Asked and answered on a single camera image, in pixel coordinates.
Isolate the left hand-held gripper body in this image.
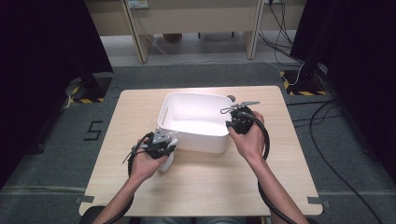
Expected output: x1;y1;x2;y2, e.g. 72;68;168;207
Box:
143;127;177;161

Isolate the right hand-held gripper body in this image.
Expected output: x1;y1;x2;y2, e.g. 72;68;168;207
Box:
229;101;261;135

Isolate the white plastic bin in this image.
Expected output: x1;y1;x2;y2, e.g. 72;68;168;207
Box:
157;91;233;154

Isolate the person's right hand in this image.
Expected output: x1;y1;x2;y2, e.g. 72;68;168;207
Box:
228;111;266;165

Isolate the person's left hand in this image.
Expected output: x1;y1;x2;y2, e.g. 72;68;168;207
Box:
129;138;169;185

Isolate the stand base with striped tape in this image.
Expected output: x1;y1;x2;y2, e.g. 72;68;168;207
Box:
66;73;113;105
279;69;328;96

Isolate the black office chair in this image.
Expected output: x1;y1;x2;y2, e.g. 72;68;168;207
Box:
78;204;106;224

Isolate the beige wooden desk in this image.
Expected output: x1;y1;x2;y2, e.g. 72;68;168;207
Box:
83;0;307;63

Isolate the black curtain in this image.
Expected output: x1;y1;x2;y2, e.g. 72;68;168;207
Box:
0;0;113;188
289;0;396;185

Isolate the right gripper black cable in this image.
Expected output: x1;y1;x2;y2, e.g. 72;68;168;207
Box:
239;111;298;224

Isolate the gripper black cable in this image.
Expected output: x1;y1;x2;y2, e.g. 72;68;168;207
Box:
239;111;298;224
104;132;155;224

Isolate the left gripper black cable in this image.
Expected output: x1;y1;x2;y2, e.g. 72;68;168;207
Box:
104;132;155;224

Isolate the bundle of black cables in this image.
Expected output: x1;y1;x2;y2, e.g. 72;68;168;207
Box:
257;0;307;67

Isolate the long black floor cable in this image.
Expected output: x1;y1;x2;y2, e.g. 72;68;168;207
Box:
309;101;384;224

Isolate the white wall socket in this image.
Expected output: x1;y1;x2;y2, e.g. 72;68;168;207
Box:
127;0;149;9

